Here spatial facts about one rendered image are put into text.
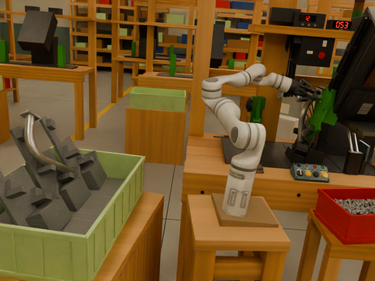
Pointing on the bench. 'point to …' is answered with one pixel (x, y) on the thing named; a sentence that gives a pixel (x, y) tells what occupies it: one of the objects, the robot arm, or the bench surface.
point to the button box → (310, 172)
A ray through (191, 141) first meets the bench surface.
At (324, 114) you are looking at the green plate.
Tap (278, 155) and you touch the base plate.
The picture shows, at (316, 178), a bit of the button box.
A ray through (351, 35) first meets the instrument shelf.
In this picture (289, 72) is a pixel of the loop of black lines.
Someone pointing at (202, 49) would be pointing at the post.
